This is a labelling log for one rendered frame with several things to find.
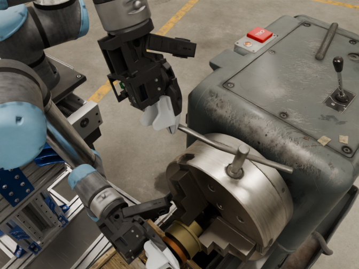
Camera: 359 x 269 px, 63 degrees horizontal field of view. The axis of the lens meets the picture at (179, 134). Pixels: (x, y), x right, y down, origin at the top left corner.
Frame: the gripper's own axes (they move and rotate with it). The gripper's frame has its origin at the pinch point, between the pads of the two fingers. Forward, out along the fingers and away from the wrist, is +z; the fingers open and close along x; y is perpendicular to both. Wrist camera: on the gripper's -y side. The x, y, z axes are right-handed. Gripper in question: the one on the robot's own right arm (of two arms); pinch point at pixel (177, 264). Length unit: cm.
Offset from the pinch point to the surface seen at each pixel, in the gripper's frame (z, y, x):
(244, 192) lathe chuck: 2.3, -17.3, 12.3
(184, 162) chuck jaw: -13.2, -15.4, 9.4
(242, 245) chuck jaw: 7.5, -12.5, 1.5
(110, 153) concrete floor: -114, -42, -110
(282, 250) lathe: 14.5, -30.5, -24.7
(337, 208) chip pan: 23, -79, -56
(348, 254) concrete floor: 44, -97, -110
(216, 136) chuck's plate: -12.2, -25.6, 11.2
